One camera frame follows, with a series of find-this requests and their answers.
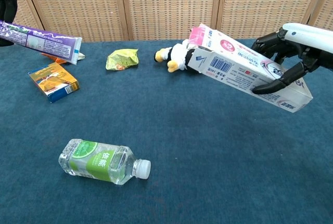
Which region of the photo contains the orange white snack packet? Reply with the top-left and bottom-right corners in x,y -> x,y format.
41,51 -> 86,65

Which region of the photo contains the white pink toothpaste box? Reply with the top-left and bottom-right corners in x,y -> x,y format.
187,23 -> 313,113

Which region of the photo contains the clear bottle green label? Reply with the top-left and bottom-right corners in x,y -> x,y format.
58,138 -> 151,186

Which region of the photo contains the orange blue carton box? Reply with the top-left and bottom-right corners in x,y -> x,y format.
28,62 -> 80,103

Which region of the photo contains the blue carpet table mat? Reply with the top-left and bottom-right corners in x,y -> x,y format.
0,36 -> 333,224

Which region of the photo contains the wicker folding screen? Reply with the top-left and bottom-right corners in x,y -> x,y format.
0,0 -> 333,47

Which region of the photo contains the black white penguin plush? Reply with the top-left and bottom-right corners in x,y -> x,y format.
154,39 -> 206,75

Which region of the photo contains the green snack packet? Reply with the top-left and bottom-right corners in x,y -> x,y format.
105,48 -> 139,71

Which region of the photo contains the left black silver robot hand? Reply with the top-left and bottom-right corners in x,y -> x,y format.
0,0 -> 18,47

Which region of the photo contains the white purple tube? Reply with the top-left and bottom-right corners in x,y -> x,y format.
0,20 -> 83,65

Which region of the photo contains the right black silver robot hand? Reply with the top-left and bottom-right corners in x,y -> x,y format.
251,22 -> 333,95

